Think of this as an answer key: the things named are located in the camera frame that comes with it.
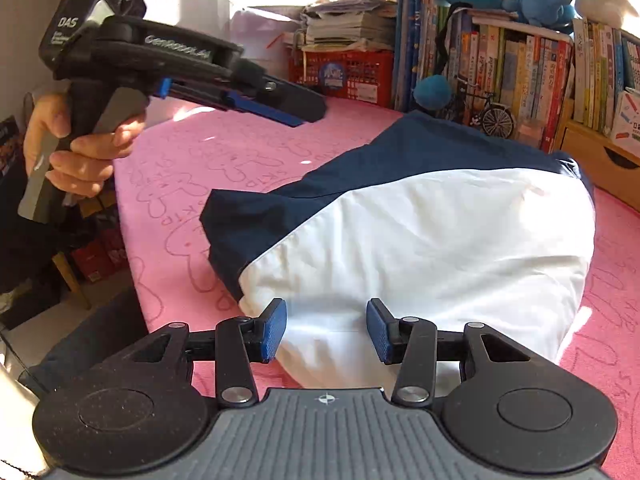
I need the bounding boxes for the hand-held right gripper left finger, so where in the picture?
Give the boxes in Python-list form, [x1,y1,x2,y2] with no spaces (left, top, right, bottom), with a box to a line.
[115,298,288,408]

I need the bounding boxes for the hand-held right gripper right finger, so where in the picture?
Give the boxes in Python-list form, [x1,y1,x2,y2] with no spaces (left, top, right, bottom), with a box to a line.
[366,298,538,407]

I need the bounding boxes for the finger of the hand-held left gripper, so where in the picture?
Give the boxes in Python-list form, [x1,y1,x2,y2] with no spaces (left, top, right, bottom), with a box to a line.
[170,82,306,128]
[232,60,328,123]

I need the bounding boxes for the white and navy jacket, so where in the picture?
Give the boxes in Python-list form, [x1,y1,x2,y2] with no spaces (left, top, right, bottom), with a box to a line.
[200,110,596,391]

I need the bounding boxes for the person's left hand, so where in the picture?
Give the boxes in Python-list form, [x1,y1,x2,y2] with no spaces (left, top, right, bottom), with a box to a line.
[22,92,148,198]

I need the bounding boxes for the red plastic crate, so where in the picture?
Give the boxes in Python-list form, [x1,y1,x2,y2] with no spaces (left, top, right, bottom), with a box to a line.
[290,49,396,106]

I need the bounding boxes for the white paper bag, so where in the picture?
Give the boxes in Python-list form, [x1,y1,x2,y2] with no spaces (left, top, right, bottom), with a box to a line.
[230,5,302,61]

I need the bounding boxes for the stack of papers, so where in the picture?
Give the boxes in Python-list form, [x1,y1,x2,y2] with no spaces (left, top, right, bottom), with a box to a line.
[300,0,398,53]

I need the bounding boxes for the pink printed table mat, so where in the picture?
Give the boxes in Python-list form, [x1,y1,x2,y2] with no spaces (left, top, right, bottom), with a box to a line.
[102,92,640,480]

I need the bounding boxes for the blue pompom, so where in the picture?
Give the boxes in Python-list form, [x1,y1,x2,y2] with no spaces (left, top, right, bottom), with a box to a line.
[412,75,453,111]

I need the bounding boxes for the row of tall blue books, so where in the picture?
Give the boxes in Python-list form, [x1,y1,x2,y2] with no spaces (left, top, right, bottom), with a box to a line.
[397,0,451,111]

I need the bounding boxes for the person's dark trouser leg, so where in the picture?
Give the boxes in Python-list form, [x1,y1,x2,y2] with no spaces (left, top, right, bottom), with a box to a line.
[27,285,151,396]

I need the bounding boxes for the red printed boxes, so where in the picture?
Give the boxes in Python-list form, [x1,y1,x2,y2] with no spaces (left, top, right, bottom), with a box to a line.
[70,220,128,283]

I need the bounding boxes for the miniature bicycle model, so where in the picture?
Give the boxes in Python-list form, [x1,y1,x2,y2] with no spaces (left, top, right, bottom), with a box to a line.
[452,77,516,138]

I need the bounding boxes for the wooden chair leg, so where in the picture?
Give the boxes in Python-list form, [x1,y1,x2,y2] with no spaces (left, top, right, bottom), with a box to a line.
[50,252,93,311]

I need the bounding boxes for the person's white top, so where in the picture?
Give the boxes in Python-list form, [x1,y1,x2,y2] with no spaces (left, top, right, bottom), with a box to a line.
[0,360,46,480]

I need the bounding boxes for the wooden desk shelf with drawers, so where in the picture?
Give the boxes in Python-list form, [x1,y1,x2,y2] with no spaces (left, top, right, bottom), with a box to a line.
[550,97,640,196]

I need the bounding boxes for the white printed cardboard box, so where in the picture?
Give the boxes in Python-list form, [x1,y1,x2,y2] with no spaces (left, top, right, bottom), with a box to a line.
[610,90,640,143]

